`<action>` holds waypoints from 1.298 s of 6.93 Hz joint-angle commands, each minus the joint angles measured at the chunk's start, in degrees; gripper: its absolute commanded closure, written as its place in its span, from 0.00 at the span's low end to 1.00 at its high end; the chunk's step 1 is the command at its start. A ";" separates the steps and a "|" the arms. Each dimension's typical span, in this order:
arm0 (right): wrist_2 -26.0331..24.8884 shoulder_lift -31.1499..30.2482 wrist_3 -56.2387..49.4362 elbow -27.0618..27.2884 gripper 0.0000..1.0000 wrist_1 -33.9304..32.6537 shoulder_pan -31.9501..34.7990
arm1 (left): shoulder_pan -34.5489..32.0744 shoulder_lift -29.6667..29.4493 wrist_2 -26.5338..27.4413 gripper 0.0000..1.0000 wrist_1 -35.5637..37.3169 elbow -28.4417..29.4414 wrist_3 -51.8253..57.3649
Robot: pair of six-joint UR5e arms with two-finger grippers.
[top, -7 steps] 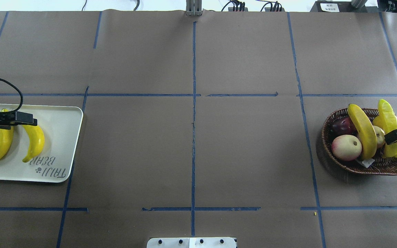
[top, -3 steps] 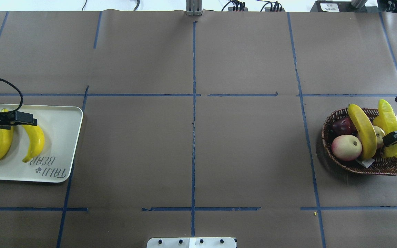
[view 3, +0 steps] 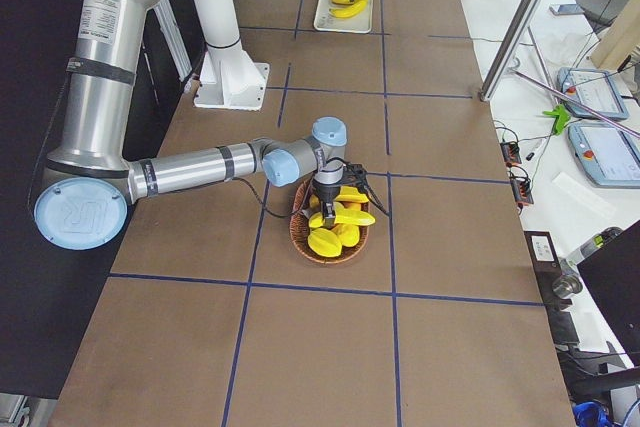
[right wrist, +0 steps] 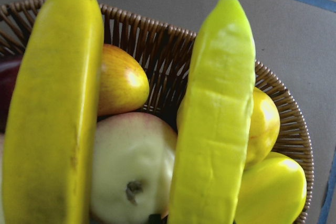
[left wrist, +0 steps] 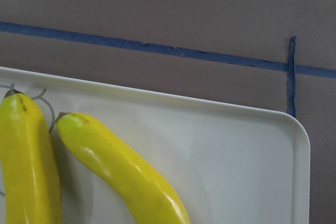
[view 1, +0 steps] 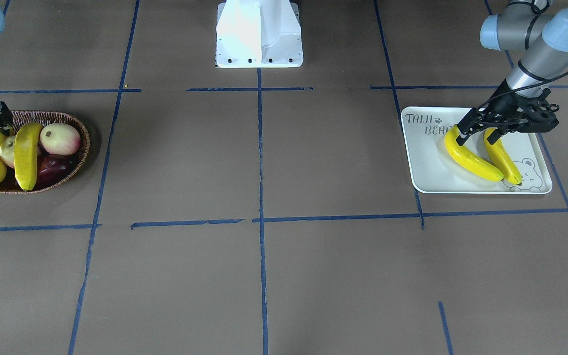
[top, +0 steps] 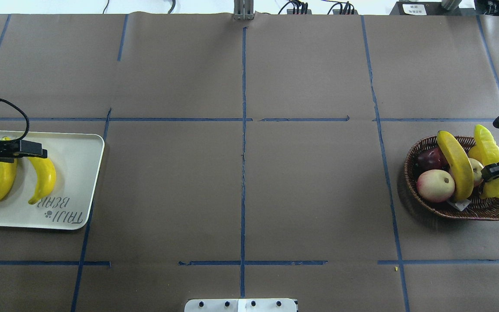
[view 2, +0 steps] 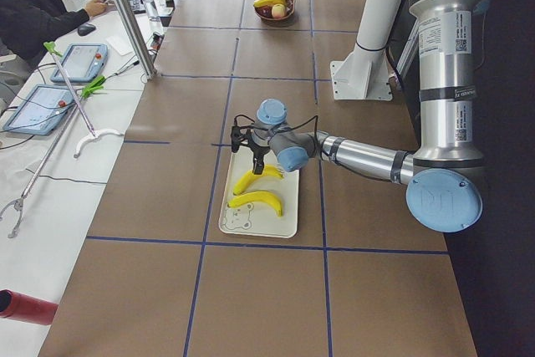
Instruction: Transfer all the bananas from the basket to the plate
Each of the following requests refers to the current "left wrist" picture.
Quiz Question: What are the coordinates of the yellow banana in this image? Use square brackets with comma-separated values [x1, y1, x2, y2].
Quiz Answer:
[1, 89, 62, 223]
[55, 112, 191, 223]

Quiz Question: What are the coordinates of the cream bear tray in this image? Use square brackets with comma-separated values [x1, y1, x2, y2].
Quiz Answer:
[1, 67, 310, 223]

